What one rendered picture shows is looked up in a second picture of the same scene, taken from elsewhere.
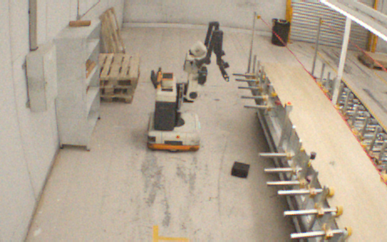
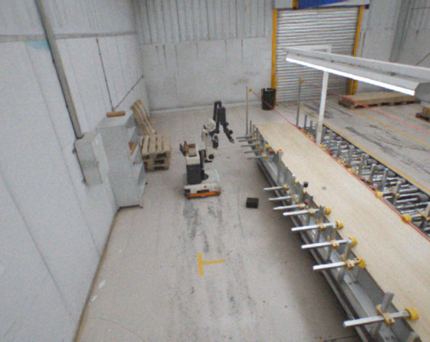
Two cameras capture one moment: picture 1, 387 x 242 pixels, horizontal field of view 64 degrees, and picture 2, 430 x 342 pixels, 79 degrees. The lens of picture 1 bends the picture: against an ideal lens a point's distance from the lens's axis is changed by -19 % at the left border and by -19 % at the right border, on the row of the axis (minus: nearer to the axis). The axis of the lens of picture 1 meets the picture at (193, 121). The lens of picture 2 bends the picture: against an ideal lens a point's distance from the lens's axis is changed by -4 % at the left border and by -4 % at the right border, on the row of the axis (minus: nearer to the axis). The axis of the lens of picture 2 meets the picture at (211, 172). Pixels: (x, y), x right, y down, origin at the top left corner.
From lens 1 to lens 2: 0.11 m
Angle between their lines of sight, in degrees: 1
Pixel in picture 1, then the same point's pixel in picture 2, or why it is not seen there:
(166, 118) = (195, 175)
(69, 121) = (123, 189)
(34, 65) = (84, 149)
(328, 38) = (309, 93)
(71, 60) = (116, 143)
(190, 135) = (214, 184)
